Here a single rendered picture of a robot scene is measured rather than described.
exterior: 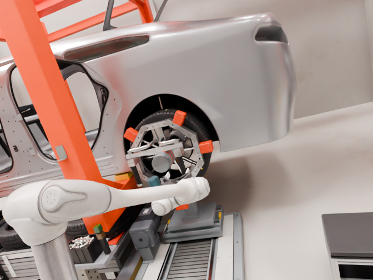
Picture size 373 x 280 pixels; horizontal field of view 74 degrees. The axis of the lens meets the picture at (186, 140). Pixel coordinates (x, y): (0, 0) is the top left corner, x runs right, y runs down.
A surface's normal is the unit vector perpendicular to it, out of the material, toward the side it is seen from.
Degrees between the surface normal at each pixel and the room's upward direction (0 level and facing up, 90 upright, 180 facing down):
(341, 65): 90
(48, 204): 56
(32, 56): 90
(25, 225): 88
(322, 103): 90
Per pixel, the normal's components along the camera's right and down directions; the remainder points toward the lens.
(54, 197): -0.22, -0.23
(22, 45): -0.18, 0.29
